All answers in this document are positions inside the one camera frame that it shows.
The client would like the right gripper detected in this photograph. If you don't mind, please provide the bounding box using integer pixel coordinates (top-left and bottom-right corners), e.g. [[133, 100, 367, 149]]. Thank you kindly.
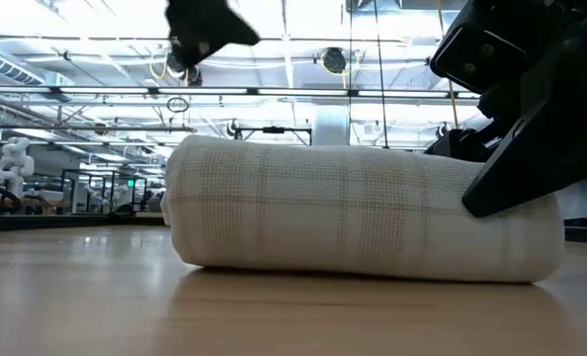
[[461, 0, 587, 219]]

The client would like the white plaid towel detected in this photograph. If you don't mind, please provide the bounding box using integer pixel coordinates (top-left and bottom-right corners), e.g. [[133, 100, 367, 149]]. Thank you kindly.
[[159, 133, 566, 285]]

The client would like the long ceiling light bar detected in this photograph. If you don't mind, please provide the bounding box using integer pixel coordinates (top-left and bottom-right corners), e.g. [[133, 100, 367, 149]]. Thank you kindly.
[[0, 86, 481, 100]]

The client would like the white square column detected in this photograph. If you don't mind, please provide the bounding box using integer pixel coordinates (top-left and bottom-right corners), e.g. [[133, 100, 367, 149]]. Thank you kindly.
[[312, 104, 351, 147]]

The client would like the black ceiling cable reel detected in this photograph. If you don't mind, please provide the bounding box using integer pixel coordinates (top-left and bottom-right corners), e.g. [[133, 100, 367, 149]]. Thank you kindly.
[[321, 46, 348, 76], [166, 51, 204, 88]]

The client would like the yellow hanging cable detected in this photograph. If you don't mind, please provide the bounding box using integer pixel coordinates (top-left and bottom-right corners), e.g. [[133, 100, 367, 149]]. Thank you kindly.
[[436, 0, 461, 131]]

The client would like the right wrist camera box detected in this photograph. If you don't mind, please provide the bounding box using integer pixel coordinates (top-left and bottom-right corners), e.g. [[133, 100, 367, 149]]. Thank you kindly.
[[429, 0, 532, 95]]

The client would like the black hanging cable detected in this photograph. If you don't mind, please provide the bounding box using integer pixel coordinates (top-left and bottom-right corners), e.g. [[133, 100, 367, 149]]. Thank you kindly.
[[372, 0, 391, 149]]

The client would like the black camera stand frame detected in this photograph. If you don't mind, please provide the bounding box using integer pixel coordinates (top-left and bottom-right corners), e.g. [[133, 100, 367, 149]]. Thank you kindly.
[[231, 126, 314, 147]]

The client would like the black framed glass enclosure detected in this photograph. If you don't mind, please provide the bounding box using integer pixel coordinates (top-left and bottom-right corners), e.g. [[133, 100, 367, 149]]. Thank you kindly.
[[60, 168, 149, 215]]

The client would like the black curved hose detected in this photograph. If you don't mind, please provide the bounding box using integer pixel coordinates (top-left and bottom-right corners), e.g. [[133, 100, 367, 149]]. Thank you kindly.
[[0, 181, 23, 216]]

